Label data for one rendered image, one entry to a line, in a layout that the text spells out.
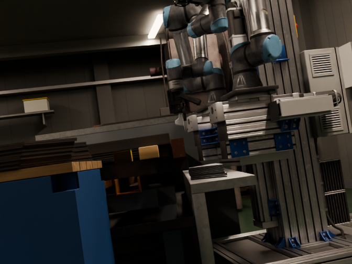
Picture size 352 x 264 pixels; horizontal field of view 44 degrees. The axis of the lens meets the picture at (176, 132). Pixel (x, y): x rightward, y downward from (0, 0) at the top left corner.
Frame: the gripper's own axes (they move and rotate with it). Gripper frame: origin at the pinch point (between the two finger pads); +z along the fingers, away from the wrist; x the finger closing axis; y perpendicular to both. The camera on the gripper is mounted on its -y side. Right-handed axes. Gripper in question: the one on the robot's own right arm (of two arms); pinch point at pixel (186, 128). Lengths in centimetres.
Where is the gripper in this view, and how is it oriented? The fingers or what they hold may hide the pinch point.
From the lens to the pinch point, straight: 219.3
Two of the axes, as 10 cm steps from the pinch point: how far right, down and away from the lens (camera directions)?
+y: -9.9, 1.4, -0.1
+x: 0.0, -0.6, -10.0
